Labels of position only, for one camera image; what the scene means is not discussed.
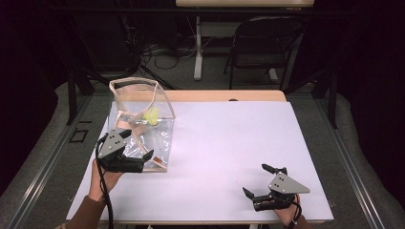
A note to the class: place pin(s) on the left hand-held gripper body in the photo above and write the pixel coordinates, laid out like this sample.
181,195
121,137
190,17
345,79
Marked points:
111,144

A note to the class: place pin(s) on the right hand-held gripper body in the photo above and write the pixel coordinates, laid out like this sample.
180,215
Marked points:
285,185

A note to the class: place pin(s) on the clear bag with beige trim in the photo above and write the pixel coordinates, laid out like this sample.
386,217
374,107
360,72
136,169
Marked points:
140,127

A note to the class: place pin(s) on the yellow shuttlecock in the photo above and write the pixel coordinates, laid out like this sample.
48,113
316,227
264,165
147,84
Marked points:
152,116

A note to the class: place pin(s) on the person's right hand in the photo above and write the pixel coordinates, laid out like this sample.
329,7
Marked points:
286,214

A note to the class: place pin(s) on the person's left hand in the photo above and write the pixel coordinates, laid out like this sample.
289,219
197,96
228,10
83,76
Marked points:
105,183

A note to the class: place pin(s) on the black metal stand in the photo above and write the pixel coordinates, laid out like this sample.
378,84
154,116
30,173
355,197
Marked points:
71,95
332,101

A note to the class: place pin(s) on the wooden table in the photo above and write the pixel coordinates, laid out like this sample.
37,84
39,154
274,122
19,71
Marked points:
223,95

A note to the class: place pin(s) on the white-legged desk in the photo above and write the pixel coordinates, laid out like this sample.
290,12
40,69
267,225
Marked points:
198,47

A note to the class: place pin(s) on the black folding chair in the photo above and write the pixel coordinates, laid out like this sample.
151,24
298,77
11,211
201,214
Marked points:
264,44

